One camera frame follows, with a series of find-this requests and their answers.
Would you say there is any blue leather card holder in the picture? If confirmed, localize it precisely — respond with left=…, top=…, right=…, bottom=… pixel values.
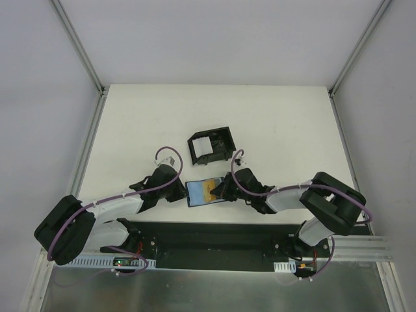
left=185, top=177, right=224, bottom=207

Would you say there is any black plastic card tray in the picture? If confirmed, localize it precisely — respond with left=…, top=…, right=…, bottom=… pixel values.
left=187, top=127, right=236, bottom=165

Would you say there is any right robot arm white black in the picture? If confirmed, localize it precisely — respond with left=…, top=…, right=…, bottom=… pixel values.
left=209, top=168, right=367, bottom=257

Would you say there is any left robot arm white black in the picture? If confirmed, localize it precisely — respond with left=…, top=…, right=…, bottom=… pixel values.
left=34, top=164, right=187, bottom=265

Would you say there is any white cards stack in tray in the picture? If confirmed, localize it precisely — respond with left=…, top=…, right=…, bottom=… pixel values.
left=192, top=136, right=213, bottom=157

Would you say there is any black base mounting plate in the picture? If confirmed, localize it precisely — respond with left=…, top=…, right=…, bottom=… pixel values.
left=115, top=221, right=330, bottom=272

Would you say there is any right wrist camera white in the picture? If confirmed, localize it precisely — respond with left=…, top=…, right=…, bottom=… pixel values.
left=233, top=156, right=247, bottom=168

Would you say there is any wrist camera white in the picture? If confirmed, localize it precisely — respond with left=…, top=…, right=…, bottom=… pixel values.
left=155, top=156, right=175, bottom=167
left=233, top=156, right=247, bottom=168

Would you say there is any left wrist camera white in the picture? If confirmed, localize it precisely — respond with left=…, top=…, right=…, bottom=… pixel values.
left=155, top=156, right=175, bottom=167

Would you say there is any right white cable duct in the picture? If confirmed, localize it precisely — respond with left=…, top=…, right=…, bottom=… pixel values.
left=274, top=261, right=296, bottom=274

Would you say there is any white cable duct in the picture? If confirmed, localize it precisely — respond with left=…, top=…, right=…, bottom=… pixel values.
left=64, top=255, right=157, bottom=270
left=274, top=261, right=296, bottom=274

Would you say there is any left white cable duct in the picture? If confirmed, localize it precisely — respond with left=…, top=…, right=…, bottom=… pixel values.
left=64, top=255, right=157, bottom=270

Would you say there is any left aluminium frame post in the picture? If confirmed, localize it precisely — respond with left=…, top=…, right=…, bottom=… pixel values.
left=50, top=0, right=110, bottom=95

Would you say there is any aluminium frame post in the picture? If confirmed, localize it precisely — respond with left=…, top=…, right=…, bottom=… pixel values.
left=327, top=0, right=399, bottom=97
left=50, top=0, right=110, bottom=95

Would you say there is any right aluminium frame post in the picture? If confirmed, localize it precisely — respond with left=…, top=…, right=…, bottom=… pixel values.
left=327, top=0, right=399, bottom=97

